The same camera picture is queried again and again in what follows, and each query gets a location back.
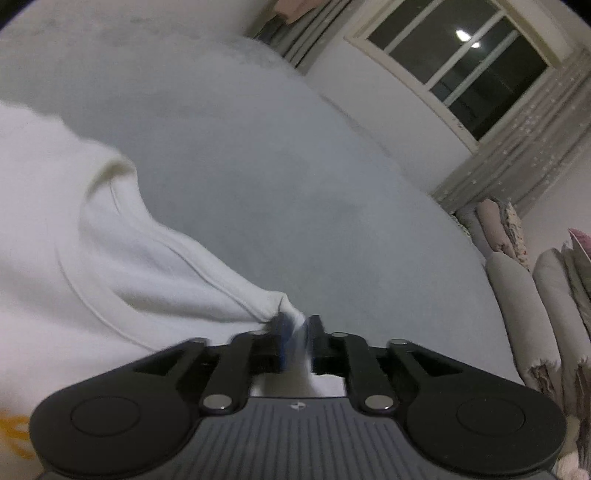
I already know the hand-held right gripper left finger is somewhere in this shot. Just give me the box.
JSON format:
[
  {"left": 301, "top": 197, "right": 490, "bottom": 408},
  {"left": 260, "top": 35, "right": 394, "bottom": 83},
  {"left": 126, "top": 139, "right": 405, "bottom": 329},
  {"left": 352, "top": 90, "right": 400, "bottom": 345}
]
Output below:
[{"left": 134, "top": 316, "right": 296, "bottom": 413}]

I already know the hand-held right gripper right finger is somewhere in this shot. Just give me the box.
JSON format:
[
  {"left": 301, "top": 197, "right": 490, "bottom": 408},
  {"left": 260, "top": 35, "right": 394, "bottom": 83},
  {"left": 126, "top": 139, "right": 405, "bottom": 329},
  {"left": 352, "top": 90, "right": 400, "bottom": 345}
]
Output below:
[{"left": 308, "top": 315, "right": 444, "bottom": 414}]

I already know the white t-shirt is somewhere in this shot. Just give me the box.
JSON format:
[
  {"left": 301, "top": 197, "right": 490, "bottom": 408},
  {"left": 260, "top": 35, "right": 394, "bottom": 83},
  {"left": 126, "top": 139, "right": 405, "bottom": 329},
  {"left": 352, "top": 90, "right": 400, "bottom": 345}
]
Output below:
[{"left": 0, "top": 102, "right": 347, "bottom": 467}]

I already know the grey folded quilt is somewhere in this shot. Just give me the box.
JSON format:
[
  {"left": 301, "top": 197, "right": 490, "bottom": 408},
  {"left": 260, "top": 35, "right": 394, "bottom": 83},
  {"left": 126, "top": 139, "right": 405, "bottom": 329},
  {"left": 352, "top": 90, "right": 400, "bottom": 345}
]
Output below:
[{"left": 485, "top": 251, "right": 561, "bottom": 393}]

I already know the floral folded quilt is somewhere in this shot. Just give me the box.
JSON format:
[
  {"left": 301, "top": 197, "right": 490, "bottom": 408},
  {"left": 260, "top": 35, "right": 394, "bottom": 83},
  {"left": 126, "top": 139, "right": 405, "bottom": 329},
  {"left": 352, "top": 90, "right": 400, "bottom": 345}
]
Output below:
[{"left": 503, "top": 200, "right": 529, "bottom": 271}]

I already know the grey patterned curtain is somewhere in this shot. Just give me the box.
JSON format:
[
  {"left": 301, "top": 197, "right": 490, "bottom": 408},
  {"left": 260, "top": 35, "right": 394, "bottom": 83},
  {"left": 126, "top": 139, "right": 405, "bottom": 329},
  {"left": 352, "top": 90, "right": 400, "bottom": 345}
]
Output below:
[
  {"left": 245, "top": 0, "right": 352, "bottom": 75},
  {"left": 431, "top": 60, "right": 591, "bottom": 217}
]

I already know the pink ruffled pillow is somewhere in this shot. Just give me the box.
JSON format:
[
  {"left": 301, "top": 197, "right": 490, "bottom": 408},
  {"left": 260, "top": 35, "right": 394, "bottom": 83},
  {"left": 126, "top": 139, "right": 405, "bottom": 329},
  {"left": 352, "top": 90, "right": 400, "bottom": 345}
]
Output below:
[{"left": 568, "top": 227, "right": 591, "bottom": 259}]

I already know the white framed window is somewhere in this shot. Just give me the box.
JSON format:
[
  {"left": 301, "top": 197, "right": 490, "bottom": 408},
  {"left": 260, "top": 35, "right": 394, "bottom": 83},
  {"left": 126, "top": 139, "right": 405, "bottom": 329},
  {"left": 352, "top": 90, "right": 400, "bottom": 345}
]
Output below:
[{"left": 344, "top": 0, "right": 573, "bottom": 153}]

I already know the pink hanging garment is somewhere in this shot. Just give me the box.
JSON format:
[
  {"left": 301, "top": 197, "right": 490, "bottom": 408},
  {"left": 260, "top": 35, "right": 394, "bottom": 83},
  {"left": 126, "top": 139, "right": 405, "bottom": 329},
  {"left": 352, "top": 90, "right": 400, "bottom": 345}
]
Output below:
[{"left": 272, "top": 0, "right": 324, "bottom": 24}]

